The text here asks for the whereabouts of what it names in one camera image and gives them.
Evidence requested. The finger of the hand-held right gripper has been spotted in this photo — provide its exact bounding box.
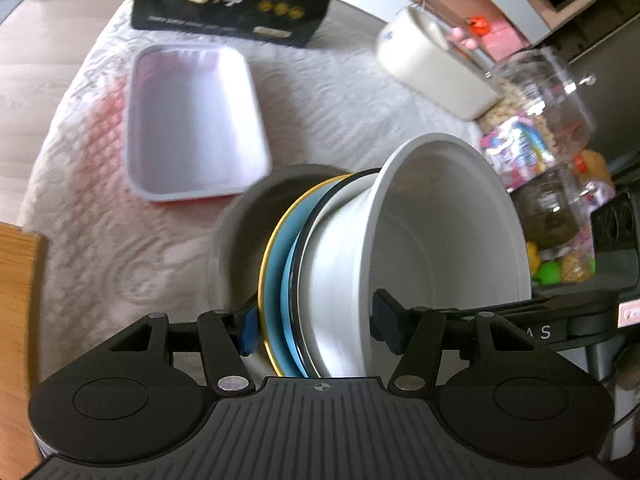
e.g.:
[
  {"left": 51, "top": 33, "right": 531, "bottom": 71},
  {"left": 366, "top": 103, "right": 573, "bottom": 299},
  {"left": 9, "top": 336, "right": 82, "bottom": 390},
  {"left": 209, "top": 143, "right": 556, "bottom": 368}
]
[{"left": 445, "top": 299, "right": 546, "bottom": 322}]

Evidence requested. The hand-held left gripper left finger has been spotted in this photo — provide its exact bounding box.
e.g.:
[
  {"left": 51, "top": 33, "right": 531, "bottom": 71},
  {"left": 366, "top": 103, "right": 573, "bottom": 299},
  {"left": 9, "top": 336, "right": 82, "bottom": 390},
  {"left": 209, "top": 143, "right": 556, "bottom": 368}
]
[{"left": 107, "top": 296, "right": 259, "bottom": 395}]

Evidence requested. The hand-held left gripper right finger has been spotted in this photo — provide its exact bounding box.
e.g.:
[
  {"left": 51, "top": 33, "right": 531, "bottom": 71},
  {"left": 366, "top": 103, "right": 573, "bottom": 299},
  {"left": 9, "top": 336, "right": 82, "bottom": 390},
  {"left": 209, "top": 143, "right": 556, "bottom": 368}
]
[{"left": 371, "top": 288, "right": 552, "bottom": 394}]

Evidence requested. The yellow-rimmed white plate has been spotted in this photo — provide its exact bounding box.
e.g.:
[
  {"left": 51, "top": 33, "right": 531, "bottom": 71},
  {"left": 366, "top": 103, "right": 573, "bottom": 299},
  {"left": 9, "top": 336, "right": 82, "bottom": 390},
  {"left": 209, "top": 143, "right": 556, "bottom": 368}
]
[{"left": 257, "top": 173, "right": 353, "bottom": 378}]

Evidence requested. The blue enamel bowl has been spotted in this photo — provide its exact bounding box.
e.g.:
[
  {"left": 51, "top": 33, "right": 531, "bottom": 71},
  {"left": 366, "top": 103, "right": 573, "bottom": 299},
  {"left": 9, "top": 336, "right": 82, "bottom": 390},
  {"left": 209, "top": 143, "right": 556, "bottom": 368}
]
[{"left": 279, "top": 169, "right": 383, "bottom": 378}]

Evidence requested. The stainless steel bowl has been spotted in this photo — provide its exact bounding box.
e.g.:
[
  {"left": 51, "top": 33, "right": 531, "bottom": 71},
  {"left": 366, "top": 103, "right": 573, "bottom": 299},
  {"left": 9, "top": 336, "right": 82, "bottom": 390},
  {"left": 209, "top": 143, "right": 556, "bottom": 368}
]
[{"left": 207, "top": 164, "right": 351, "bottom": 378}]

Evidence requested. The white plastic bowl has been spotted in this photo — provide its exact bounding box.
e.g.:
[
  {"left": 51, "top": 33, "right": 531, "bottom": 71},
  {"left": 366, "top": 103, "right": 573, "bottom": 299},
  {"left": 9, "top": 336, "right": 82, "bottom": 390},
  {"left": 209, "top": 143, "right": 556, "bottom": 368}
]
[{"left": 300, "top": 132, "right": 533, "bottom": 378}]

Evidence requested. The green candy dispenser toy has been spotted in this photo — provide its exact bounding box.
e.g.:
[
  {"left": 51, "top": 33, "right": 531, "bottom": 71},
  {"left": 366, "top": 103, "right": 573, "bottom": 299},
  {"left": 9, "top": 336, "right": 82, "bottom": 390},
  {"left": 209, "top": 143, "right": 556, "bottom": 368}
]
[{"left": 534, "top": 254, "right": 597, "bottom": 285}]

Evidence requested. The yellow duck toy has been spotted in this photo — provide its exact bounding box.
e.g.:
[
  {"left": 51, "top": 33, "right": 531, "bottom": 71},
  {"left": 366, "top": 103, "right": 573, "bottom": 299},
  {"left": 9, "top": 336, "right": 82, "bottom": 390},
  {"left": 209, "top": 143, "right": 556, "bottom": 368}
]
[{"left": 525, "top": 241, "right": 544, "bottom": 279}]

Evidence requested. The clear jar of seeds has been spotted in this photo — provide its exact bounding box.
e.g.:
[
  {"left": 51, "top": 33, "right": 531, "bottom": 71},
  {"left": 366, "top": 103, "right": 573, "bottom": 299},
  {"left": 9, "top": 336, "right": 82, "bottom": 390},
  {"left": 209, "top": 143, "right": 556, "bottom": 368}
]
[{"left": 514, "top": 167, "right": 597, "bottom": 252}]

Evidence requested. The pink candy packet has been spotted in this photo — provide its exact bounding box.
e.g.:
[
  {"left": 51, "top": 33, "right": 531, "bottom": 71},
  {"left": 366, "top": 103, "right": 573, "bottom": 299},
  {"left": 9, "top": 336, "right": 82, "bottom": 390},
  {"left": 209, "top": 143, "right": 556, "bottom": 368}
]
[{"left": 481, "top": 114, "right": 557, "bottom": 193}]

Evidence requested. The large clear lidded jar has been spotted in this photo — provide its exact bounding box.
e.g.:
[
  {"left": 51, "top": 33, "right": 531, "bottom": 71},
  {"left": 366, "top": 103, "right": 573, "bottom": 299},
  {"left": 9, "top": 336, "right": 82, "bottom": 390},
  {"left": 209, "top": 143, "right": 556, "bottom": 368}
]
[{"left": 479, "top": 46, "right": 599, "bottom": 173}]

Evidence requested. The white rectangular tray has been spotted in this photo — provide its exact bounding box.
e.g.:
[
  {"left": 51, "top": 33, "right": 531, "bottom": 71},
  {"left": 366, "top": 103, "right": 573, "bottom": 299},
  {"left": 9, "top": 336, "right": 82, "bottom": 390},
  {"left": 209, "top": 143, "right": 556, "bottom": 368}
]
[{"left": 122, "top": 44, "right": 274, "bottom": 204}]

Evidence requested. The wooden board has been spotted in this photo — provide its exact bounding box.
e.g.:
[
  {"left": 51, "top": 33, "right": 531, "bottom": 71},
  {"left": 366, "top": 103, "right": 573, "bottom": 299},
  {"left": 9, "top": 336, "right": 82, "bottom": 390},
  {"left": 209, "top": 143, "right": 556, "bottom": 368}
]
[{"left": 0, "top": 220, "right": 49, "bottom": 413}]

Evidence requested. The cream tissue box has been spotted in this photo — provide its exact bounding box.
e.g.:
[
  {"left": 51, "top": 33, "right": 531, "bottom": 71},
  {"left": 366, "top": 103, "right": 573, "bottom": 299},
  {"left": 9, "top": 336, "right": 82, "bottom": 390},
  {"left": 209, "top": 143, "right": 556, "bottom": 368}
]
[{"left": 376, "top": 5, "right": 502, "bottom": 122}]

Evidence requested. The pink ball ornament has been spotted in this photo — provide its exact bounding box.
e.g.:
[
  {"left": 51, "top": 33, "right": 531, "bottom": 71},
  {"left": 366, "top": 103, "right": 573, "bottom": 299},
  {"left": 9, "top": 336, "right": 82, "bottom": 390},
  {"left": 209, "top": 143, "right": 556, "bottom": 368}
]
[{"left": 449, "top": 26, "right": 477, "bottom": 52}]

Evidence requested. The black snack bag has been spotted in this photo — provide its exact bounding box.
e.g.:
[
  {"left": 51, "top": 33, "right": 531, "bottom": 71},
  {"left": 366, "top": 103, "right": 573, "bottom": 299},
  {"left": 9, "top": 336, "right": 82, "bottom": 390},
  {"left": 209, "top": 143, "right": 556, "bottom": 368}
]
[{"left": 131, "top": 0, "right": 357, "bottom": 50}]

